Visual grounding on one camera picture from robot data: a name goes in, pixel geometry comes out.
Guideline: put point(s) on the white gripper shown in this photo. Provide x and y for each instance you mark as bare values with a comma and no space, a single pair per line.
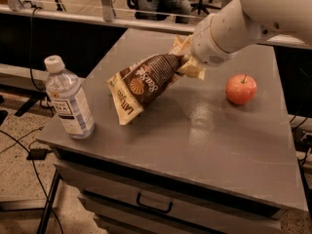
205,44

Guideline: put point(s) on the brown chip bag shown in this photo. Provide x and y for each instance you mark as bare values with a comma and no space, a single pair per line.
135,87

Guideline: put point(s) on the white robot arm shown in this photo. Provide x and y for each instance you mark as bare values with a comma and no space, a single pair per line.
219,36

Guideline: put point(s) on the clear plastic water bottle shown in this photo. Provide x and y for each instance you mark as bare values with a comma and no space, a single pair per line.
65,91

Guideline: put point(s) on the seated person in jeans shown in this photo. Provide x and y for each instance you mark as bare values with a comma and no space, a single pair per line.
154,9

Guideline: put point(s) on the red apple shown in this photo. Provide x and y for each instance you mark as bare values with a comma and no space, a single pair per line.
240,89

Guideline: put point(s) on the grey drawer cabinet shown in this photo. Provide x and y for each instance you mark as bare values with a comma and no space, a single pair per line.
227,168

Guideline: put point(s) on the black power adapter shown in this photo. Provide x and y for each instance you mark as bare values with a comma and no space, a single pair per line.
38,154

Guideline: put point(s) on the metal railing post left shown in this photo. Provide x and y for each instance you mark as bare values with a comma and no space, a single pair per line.
107,10

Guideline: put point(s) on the black drawer handle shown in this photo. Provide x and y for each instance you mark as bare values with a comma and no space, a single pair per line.
153,202

